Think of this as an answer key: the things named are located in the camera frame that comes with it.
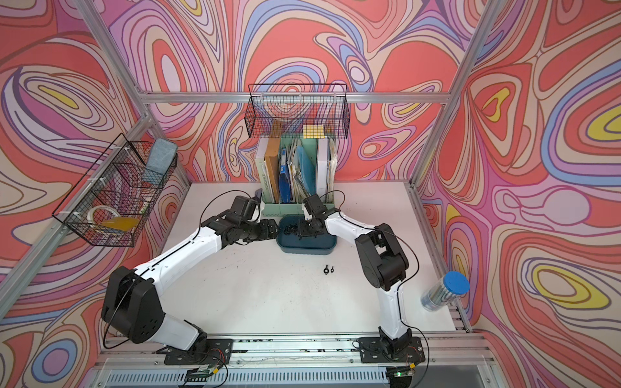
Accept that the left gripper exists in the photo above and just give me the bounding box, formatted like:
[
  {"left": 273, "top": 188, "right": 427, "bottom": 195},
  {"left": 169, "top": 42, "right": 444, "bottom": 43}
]
[{"left": 238, "top": 217, "right": 281, "bottom": 243}]

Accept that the teal plastic storage tray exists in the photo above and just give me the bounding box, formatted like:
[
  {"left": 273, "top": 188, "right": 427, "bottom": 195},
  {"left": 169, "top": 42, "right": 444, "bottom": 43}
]
[{"left": 276, "top": 215, "right": 337, "bottom": 255}]

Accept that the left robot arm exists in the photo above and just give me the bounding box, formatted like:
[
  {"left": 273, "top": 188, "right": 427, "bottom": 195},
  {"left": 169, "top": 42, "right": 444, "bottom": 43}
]
[{"left": 101, "top": 216, "right": 278, "bottom": 353}]

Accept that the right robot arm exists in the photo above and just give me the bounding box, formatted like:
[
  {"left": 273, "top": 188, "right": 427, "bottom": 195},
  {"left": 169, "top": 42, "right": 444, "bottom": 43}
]
[{"left": 296, "top": 212, "right": 412, "bottom": 359}]

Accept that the pile of black wing nuts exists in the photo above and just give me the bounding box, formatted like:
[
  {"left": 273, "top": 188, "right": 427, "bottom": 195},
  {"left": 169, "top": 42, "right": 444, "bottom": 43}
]
[{"left": 284, "top": 222, "right": 299, "bottom": 235}]

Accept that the blue folder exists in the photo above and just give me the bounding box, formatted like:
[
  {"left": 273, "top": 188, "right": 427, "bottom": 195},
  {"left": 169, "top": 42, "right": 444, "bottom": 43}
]
[{"left": 278, "top": 162, "right": 294, "bottom": 204}]

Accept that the mint green file organizer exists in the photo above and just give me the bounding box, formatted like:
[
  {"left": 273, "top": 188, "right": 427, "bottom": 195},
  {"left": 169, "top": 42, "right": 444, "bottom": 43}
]
[{"left": 254, "top": 137, "right": 337, "bottom": 217}]

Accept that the white binder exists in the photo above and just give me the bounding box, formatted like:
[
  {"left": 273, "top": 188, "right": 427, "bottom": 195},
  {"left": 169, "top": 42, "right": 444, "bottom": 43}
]
[{"left": 315, "top": 138, "right": 329, "bottom": 197}]

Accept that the brown folder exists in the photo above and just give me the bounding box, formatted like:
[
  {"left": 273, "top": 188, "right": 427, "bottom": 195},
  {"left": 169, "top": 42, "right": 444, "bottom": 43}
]
[{"left": 265, "top": 137, "right": 281, "bottom": 204}]

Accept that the yellow sticky note pad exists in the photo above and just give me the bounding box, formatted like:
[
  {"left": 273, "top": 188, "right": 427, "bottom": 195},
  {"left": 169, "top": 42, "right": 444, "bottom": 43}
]
[{"left": 302, "top": 124, "right": 326, "bottom": 139}]

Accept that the grey blue sponge block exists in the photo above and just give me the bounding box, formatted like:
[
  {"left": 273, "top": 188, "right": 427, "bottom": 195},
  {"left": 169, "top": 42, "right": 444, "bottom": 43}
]
[{"left": 146, "top": 138, "right": 178, "bottom": 175}]

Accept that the yellow pad in basket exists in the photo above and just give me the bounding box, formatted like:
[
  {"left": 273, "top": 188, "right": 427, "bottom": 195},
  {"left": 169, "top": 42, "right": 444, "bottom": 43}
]
[{"left": 100, "top": 216, "right": 140, "bottom": 232}]

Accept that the blue lid clear jar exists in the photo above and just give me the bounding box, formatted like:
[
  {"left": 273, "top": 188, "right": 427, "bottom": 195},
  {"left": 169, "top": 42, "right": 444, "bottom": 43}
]
[{"left": 420, "top": 271, "right": 470, "bottom": 311}]

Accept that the white tape roll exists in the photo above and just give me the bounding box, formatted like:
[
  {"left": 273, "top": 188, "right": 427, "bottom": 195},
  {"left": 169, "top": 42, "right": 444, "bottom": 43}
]
[{"left": 87, "top": 205, "right": 120, "bottom": 225}]

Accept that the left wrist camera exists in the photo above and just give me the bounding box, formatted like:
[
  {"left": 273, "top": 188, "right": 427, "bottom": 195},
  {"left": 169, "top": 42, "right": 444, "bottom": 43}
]
[{"left": 227, "top": 196, "right": 260, "bottom": 224}]

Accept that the black wire basket back wall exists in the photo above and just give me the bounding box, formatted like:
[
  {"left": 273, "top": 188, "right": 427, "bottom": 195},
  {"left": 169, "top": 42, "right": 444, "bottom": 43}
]
[{"left": 244, "top": 82, "right": 351, "bottom": 139}]

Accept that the black wire basket wall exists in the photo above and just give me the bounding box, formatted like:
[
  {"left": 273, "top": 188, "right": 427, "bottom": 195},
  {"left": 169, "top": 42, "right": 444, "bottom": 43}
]
[
  {"left": 53, "top": 134, "right": 178, "bottom": 247},
  {"left": 244, "top": 82, "right": 351, "bottom": 139}
]

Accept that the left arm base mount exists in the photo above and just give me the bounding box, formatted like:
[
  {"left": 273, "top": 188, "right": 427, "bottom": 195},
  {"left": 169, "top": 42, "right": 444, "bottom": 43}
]
[{"left": 163, "top": 338, "right": 234, "bottom": 365}]

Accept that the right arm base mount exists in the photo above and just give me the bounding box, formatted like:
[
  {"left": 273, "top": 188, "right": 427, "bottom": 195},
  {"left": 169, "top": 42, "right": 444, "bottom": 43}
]
[{"left": 356, "top": 336, "right": 426, "bottom": 365}]

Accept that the black wire basket left wall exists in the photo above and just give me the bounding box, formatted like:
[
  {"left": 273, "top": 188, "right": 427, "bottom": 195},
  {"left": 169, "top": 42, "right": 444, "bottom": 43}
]
[{"left": 53, "top": 134, "right": 178, "bottom": 247}]

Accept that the aluminium front rail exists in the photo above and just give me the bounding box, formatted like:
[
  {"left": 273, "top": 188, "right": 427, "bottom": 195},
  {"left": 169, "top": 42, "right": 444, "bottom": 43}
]
[{"left": 82, "top": 331, "right": 508, "bottom": 387}]

